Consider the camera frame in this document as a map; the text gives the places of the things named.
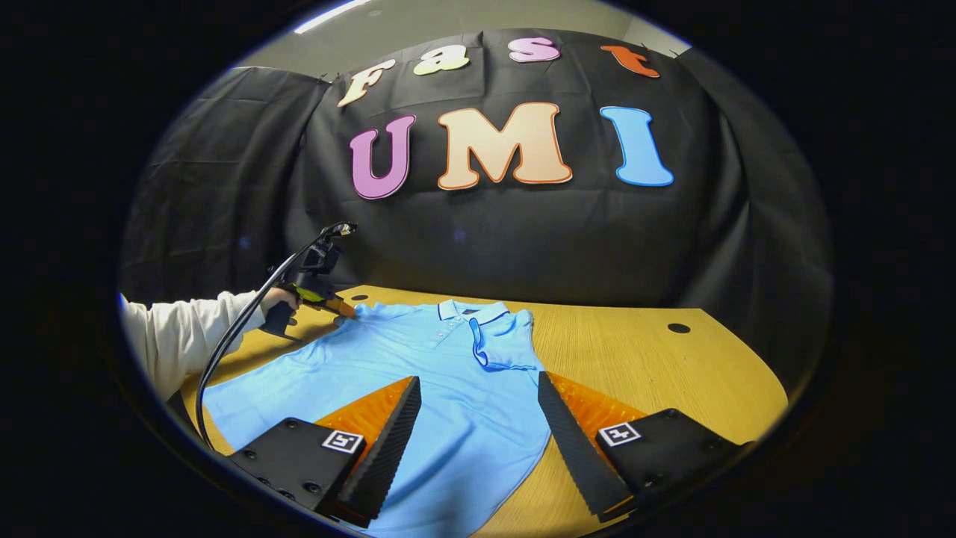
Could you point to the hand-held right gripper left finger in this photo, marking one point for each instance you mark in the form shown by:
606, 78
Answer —
388, 456

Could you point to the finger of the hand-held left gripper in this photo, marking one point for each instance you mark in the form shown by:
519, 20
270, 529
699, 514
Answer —
342, 307

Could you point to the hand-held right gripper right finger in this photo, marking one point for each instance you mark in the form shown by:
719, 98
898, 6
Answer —
575, 456

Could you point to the light blue T-shirt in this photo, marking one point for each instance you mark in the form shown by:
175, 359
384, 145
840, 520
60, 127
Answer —
418, 373

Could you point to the black backdrop cloth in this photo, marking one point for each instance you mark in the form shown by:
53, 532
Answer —
523, 239

